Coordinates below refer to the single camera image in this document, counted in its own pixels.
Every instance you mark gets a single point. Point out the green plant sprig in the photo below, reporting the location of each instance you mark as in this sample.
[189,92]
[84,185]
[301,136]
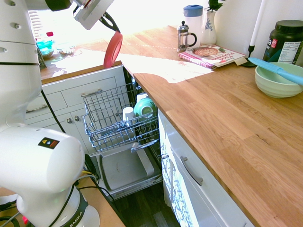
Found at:
[215,5]

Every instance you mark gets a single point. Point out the black candle holder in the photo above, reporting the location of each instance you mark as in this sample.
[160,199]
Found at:
[250,55]

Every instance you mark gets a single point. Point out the green bowl in rack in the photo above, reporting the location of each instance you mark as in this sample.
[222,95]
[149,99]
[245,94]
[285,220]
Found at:
[144,108]

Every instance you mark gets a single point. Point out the grey dishwasher door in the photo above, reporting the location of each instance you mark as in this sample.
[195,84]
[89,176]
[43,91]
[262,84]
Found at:
[125,169]

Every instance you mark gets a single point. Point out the green lidded food container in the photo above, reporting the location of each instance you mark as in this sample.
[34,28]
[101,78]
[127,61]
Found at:
[45,48]

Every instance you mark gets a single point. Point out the red checked cookbook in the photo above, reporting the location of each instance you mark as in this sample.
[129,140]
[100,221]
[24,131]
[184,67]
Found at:
[210,55]

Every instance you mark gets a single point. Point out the red round plate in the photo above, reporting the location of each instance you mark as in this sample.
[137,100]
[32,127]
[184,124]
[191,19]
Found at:
[113,50]

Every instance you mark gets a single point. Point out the glass french press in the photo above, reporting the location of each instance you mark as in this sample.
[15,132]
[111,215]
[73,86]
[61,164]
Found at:
[184,37]

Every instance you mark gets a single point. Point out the white vase blue flowers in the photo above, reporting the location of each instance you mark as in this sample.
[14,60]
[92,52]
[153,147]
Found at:
[208,30]

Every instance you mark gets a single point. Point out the light blue knife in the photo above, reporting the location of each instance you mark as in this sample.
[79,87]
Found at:
[272,67]

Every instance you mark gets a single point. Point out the clear glass food container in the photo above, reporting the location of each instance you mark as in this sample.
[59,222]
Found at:
[65,49]

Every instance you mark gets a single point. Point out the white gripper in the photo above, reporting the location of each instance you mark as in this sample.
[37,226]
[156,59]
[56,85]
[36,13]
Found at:
[91,11]

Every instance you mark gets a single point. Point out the wooden robot mounting board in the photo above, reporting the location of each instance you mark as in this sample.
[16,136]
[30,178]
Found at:
[104,208]

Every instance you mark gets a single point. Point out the white blue patterned dish towel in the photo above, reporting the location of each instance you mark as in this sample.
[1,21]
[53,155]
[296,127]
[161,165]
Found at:
[177,184]

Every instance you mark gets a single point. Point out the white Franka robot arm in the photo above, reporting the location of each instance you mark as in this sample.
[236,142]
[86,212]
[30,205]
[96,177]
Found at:
[35,153]

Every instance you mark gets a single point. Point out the black protein powder jar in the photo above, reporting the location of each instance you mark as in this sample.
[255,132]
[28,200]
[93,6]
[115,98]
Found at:
[286,35]

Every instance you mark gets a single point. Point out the white taper candle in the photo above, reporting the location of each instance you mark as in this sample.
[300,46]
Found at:
[258,21]

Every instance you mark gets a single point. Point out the white pitcher blue lid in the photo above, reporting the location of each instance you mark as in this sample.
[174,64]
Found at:
[194,21]

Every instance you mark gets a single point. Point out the round silver cabinet knob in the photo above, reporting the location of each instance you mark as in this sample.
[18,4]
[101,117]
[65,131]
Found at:
[77,118]
[69,120]

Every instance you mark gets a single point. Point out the pale green mixing bowl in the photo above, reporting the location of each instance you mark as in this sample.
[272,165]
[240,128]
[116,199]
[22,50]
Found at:
[274,85]

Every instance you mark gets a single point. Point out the white mug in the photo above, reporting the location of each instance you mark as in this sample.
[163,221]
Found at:
[128,116]
[141,96]

